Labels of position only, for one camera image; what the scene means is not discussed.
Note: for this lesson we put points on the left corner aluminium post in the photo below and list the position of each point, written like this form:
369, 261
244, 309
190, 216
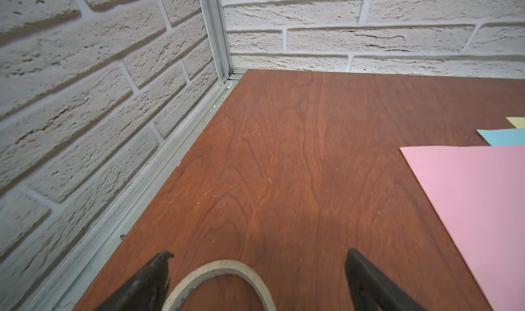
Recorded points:
212, 11

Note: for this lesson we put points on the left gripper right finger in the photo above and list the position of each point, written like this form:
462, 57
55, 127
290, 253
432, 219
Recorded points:
371, 289

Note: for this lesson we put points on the light blue paper sheet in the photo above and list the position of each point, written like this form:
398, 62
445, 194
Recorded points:
503, 137

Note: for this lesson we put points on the yellow paper sheet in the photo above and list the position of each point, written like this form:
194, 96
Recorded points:
517, 122

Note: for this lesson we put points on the clear tape roll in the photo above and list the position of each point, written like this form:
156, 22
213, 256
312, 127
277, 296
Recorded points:
215, 269

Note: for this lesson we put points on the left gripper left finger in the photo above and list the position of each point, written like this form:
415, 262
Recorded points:
145, 290

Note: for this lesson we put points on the pink paper sheet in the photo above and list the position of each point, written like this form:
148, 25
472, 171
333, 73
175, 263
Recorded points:
478, 193

